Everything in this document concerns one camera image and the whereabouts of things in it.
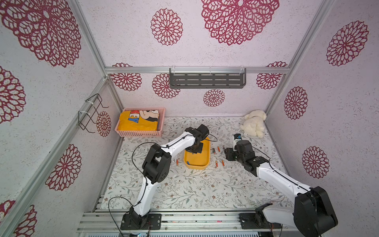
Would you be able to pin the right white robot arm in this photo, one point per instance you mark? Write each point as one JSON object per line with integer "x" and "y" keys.
{"x": 312, "y": 214}

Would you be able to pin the floral table mat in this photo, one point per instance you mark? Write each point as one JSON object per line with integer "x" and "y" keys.
{"x": 229, "y": 186}

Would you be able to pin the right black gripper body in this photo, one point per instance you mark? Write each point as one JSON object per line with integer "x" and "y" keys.
{"x": 232, "y": 154}

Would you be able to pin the white plush toy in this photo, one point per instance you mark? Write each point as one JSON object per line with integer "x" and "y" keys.
{"x": 253, "y": 124}

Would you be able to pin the yellow plastic storage box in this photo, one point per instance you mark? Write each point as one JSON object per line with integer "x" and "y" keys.
{"x": 201, "y": 160}

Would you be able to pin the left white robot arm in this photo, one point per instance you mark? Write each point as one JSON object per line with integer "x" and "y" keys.
{"x": 156, "y": 167}

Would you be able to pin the yellow folded cartoon shirt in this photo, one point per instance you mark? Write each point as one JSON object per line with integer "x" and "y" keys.
{"x": 138, "y": 120}

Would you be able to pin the grey wall shelf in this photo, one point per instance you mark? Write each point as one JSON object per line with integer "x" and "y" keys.
{"x": 207, "y": 80}

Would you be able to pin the black wire wall rack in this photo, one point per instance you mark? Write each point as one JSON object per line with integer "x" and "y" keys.
{"x": 86, "y": 117}

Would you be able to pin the pink plastic basket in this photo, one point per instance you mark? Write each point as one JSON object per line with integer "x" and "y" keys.
{"x": 157, "y": 132}

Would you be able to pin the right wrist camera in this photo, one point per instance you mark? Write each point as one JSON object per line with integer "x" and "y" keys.
{"x": 237, "y": 137}

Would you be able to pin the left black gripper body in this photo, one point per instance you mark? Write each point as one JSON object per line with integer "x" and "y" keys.
{"x": 196, "y": 148}

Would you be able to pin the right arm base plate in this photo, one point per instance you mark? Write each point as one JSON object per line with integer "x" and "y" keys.
{"x": 256, "y": 221}

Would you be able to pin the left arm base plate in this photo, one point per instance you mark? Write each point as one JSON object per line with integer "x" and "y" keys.
{"x": 135, "y": 222}

